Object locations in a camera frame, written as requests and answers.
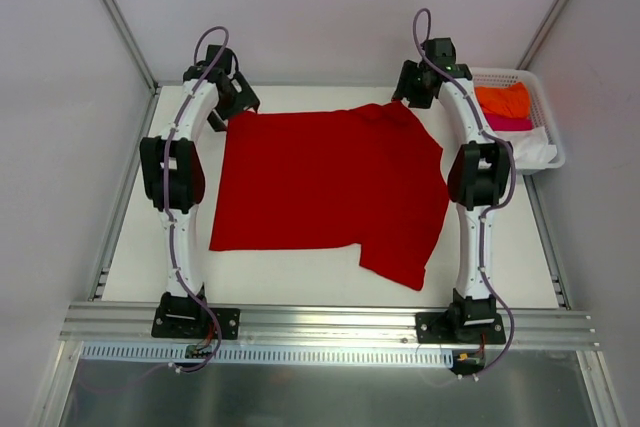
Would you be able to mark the red t-shirt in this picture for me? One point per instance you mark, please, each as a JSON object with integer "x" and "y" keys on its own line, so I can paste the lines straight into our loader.
{"x": 369, "y": 176}

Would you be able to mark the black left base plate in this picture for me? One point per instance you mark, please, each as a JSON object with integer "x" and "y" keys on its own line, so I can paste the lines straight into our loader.
{"x": 189, "y": 321}

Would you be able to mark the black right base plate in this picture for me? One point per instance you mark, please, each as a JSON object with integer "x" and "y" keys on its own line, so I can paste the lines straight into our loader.
{"x": 438, "y": 327}

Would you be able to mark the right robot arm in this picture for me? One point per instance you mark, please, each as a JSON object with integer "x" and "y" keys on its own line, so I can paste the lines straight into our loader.
{"x": 481, "y": 181}

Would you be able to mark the white t-shirt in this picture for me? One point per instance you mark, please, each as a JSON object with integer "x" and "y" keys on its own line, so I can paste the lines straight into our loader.
{"x": 532, "y": 148}

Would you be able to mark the aluminium mounting rail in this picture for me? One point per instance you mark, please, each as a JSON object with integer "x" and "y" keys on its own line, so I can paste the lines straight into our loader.
{"x": 535, "y": 329}

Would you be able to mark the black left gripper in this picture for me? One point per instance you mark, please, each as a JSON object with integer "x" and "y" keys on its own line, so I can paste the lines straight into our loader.
{"x": 239, "y": 101}

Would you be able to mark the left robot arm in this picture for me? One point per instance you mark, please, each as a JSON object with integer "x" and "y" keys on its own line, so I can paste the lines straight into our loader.
{"x": 214, "y": 91}

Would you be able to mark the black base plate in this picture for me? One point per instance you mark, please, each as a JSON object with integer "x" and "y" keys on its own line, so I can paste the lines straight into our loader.
{"x": 189, "y": 321}
{"x": 438, "y": 327}

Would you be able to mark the white plastic basket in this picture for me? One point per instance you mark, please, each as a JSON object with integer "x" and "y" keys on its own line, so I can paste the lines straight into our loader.
{"x": 540, "y": 113}

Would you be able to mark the orange t-shirt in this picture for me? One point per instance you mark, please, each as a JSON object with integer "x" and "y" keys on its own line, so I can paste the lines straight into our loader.
{"x": 509, "y": 102}

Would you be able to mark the magenta t-shirt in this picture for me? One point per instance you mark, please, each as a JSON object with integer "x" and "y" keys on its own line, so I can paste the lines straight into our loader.
{"x": 507, "y": 124}

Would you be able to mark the white slotted cable duct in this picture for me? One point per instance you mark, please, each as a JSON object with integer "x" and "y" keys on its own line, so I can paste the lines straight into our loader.
{"x": 269, "y": 355}

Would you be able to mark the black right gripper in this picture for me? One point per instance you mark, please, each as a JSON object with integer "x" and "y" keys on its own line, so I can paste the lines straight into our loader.
{"x": 412, "y": 92}

